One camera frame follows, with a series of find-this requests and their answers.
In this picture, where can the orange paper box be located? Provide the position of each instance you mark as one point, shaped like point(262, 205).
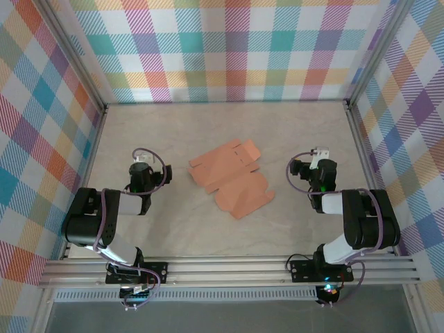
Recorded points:
point(230, 180)

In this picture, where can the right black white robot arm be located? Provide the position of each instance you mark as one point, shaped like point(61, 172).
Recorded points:
point(374, 225)

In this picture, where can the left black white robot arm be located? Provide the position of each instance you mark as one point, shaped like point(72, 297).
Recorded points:
point(83, 225)

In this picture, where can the circuit board with lit LED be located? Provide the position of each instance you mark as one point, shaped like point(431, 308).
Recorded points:
point(327, 292)

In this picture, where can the circuit board with white plug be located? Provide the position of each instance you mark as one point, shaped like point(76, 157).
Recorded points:
point(138, 295)

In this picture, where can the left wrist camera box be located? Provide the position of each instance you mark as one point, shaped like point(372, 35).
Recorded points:
point(144, 159)

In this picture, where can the aluminium side rail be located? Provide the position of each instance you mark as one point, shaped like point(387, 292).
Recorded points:
point(368, 173)
point(87, 173)

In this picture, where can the long aluminium base rail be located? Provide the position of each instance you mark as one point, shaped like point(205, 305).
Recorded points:
point(225, 272)

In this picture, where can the aluminium frame post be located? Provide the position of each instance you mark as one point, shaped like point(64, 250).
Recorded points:
point(376, 52)
point(79, 55)

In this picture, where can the aluminium frame leg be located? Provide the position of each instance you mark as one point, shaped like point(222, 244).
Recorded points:
point(43, 312)
point(414, 312)

